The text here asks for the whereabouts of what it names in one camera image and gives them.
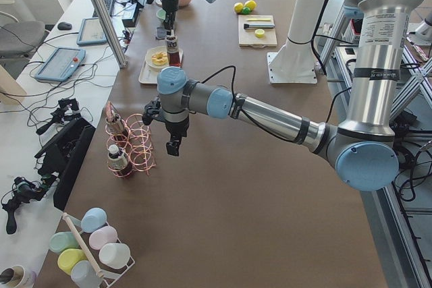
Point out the pale blue cup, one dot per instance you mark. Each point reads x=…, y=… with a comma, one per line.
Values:
x=93, y=219

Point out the blue teach pendant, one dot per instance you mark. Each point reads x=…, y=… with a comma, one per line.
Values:
x=61, y=64

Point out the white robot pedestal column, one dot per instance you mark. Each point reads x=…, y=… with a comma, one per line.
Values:
x=310, y=1

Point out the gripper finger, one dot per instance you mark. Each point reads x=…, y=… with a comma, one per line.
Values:
x=172, y=20
x=166, y=21

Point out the yellow cup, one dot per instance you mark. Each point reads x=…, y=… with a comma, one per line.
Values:
x=69, y=258

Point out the aluminium frame post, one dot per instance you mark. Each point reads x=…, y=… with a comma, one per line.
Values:
x=108, y=29

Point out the green bowl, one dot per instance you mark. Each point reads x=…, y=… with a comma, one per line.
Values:
x=160, y=14

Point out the cream serving tray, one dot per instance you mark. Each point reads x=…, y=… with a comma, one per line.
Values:
x=150, y=71

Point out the green lime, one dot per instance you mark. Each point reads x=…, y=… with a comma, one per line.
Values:
x=246, y=11

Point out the white wire cup rack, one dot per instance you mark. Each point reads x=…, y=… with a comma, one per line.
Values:
x=109, y=275

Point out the grey office chair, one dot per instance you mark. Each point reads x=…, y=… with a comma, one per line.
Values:
x=19, y=39

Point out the suntory tea bottle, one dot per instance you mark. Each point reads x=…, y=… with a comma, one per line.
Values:
x=115, y=125
x=173, y=52
x=118, y=161

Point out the white cup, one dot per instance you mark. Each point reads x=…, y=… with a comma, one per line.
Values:
x=115, y=255

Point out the bamboo cutting board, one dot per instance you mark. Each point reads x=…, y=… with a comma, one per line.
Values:
x=247, y=37

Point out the steel cylinder muddler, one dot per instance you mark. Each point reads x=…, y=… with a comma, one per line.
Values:
x=258, y=26

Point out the half lemon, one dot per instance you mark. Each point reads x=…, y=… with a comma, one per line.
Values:
x=259, y=33

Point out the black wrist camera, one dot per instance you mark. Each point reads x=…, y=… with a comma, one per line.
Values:
x=152, y=111

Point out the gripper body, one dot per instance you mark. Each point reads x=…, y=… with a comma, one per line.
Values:
x=177, y=129
x=169, y=3

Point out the grey blue cup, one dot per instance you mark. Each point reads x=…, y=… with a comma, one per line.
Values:
x=85, y=276

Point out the white plate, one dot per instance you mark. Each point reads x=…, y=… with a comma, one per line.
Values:
x=149, y=54

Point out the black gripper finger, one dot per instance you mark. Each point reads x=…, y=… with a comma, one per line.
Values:
x=171, y=148
x=176, y=146

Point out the grey folded cloth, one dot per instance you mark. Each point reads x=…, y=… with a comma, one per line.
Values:
x=160, y=33

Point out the pink cup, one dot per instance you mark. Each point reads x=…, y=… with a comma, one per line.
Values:
x=102, y=236

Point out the yellow lemon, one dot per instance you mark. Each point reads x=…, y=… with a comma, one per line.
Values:
x=251, y=4
x=238, y=7

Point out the yellow plastic knife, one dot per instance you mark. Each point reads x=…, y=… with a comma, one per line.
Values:
x=258, y=19

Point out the copper wire bottle rack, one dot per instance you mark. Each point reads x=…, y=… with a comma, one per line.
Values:
x=137, y=145

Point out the black computer mouse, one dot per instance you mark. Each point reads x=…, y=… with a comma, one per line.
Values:
x=64, y=26

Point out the braided ring bread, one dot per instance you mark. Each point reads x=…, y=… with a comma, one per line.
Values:
x=159, y=58

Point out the pale green cup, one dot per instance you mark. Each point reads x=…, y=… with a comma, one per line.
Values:
x=61, y=241

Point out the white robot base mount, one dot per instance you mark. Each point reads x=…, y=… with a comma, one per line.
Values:
x=292, y=64

